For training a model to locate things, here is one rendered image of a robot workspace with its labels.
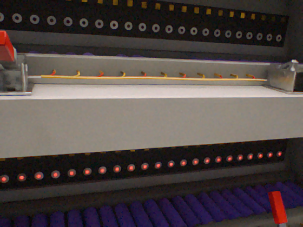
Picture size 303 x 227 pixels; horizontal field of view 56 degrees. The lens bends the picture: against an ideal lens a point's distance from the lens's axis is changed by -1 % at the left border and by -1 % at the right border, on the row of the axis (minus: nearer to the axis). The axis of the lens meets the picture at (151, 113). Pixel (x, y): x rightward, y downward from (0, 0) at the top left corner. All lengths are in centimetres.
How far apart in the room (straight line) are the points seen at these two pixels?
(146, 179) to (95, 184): 7
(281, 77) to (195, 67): 9
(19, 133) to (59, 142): 3
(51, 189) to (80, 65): 20
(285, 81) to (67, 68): 22
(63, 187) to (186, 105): 22
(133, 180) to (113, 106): 21
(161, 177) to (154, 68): 20
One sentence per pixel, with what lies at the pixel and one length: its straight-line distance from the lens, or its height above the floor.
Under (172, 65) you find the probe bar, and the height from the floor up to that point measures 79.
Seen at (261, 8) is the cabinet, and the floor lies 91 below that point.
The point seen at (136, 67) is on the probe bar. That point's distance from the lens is 28.
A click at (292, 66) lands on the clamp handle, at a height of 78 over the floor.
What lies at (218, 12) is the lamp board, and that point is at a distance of 48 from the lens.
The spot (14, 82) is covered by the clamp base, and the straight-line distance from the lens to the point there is 25.
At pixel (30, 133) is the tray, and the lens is 23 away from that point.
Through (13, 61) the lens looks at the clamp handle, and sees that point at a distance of 21.
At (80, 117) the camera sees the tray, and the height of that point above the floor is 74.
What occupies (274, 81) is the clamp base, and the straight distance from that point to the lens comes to 34.
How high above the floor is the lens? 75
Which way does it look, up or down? 2 degrees down
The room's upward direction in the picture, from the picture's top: 1 degrees counter-clockwise
